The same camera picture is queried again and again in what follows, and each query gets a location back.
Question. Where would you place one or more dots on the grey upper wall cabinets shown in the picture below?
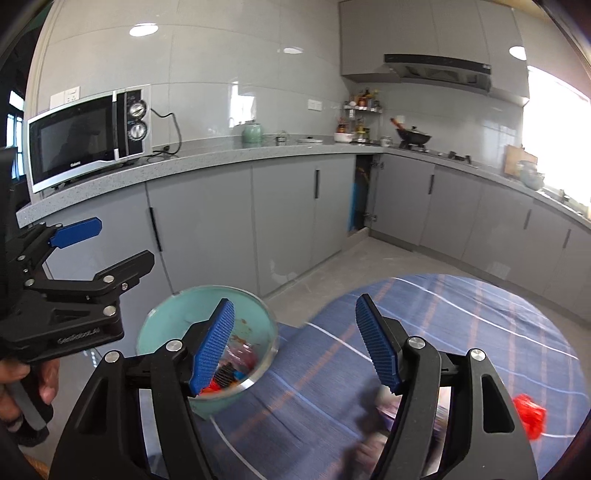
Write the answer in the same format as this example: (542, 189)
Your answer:
(415, 32)

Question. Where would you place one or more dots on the gas stove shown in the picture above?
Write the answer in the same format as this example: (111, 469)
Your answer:
(452, 154)

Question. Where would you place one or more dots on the silver black microwave oven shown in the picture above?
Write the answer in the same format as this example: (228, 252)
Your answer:
(74, 138)

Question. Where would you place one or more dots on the wooden cutting board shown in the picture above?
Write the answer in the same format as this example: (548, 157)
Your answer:
(512, 159)

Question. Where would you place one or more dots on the grey base cabinets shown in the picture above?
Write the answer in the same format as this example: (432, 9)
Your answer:
(207, 217)

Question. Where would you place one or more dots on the white flat lid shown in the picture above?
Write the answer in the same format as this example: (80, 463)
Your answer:
(310, 139)

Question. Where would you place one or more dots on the red plastic bag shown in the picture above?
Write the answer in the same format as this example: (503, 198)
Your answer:
(531, 415)

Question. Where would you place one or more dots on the grey speckled countertop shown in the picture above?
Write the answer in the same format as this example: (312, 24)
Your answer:
(207, 159)

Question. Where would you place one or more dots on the metal spice rack with bottles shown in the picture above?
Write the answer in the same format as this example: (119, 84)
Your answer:
(362, 108)

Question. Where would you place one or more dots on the black foam net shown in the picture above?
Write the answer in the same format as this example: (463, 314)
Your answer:
(226, 374)

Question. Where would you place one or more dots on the white bowl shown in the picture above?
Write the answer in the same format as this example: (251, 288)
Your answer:
(344, 137)

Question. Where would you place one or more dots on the black range hood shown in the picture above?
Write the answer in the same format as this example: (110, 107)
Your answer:
(438, 69)

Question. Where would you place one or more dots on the black wok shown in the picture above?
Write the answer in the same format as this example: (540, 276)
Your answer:
(415, 136)

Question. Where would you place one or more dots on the blue cylinder inside cabinet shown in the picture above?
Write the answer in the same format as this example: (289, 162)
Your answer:
(355, 207)

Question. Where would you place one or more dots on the person's left hand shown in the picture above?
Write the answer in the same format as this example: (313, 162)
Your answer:
(48, 383)

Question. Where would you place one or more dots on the white wall socket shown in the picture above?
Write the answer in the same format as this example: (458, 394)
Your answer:
(64, 97)
(315, 105)

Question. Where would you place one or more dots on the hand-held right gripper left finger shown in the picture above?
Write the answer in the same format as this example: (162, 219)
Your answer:
(212, 346)

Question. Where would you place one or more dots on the teal round bin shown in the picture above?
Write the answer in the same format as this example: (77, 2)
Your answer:
(184, 314)

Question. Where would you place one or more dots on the metal sink faucet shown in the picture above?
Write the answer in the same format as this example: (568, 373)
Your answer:
(564, 196)

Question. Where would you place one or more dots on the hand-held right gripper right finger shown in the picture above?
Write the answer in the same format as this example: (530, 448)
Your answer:
(376, 341)

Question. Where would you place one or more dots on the blue plaid tablecloth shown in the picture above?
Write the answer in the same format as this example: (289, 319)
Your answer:
(461, 323)

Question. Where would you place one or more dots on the green ceramic jar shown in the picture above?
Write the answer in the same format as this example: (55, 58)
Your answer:
(253, 136)

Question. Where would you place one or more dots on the stacked metal bowls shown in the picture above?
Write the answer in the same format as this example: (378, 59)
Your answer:
(531, 175)

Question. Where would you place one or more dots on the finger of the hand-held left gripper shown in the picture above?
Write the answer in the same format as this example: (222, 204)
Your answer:
(76, 230)
(124, 272)

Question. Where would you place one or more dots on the dark framed window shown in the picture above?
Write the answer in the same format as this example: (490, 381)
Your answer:
(14, 134)

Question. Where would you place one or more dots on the bright kitchen window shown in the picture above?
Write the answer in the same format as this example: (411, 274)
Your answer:
(558, 134)

